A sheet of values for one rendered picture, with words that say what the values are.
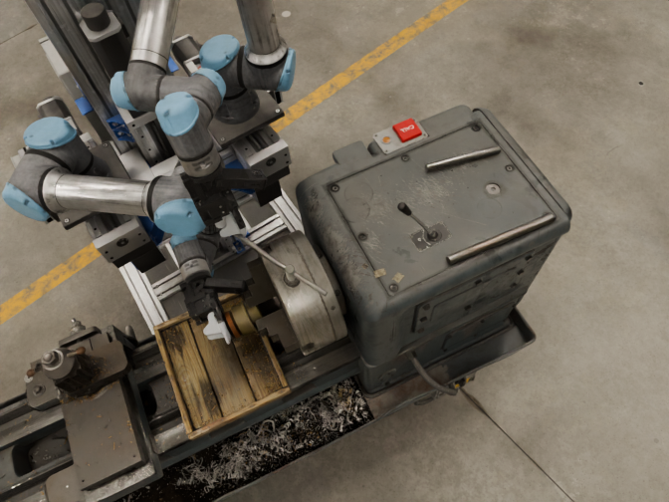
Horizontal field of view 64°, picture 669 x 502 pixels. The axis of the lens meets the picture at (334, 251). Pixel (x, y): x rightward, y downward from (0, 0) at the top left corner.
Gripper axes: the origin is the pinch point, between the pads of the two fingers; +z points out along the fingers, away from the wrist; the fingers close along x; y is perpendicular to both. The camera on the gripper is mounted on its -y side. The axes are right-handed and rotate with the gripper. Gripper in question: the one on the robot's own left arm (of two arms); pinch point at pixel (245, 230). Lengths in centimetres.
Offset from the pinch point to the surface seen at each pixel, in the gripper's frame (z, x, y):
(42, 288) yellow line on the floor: 97, -139, 101
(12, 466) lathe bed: 49, -8, 86
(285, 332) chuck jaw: 28.0, 9.7, 1.7
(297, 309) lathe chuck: 18.6, 12.4, -3.1
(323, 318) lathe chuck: 23.1, 14.9, -7.9
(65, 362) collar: 19, -5, 53
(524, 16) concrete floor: 91, -181, -223
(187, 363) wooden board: 45, -9, 31
